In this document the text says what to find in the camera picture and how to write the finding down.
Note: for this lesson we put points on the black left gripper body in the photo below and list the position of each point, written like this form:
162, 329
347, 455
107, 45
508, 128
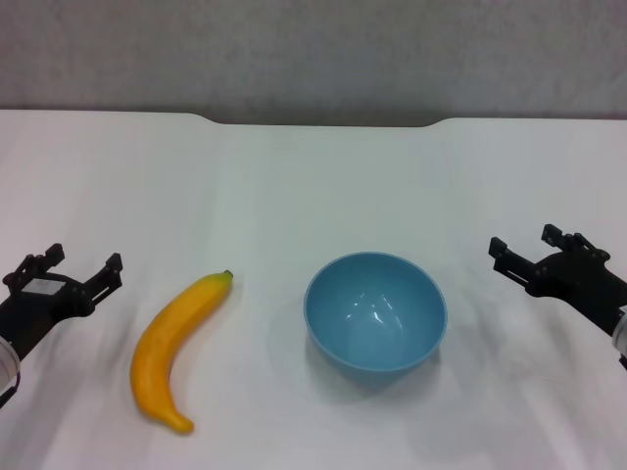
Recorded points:
44, 306

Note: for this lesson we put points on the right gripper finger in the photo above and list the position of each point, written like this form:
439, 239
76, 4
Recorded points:
514, 264
575, 241

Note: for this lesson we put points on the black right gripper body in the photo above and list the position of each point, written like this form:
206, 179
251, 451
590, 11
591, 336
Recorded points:
578, 281

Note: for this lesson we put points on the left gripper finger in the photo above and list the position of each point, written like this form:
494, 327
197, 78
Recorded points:
41, 259
105, 281

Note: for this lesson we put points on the yellow banana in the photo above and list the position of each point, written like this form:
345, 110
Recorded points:
157, 352

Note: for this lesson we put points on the blue plastic bowl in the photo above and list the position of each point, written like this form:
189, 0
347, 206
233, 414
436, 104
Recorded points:
374, 318

